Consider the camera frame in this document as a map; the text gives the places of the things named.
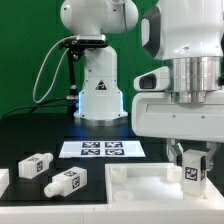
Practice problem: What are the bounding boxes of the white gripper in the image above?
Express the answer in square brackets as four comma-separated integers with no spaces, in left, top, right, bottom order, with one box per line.
[131,90,224,171]

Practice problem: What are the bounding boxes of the white square tabletop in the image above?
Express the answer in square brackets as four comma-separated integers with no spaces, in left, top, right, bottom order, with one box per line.
[105,163,224,204]

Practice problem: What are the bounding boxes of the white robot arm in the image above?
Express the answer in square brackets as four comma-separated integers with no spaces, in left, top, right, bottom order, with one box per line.
[60,0,224,151]

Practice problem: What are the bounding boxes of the marker sheet with tags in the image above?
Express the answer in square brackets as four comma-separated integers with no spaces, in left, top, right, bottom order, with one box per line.
[59,141,145,158]

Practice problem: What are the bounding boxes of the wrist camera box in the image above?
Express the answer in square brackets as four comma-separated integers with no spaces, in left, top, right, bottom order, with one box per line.
[134,66,170,92]

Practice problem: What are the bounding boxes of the black base cable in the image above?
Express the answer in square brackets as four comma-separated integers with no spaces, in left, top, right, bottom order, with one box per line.
[0,96,79,122]

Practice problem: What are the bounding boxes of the black camera on stand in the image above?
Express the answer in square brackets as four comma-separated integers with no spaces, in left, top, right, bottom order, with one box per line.
[59,34,108,49]

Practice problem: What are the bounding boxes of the grey camera cable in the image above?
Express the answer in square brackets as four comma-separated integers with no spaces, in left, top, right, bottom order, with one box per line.
[32,35,75,105]

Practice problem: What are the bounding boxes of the white obstacle wall frame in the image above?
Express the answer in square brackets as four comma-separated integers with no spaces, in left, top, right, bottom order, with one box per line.
[0,168,224,224]

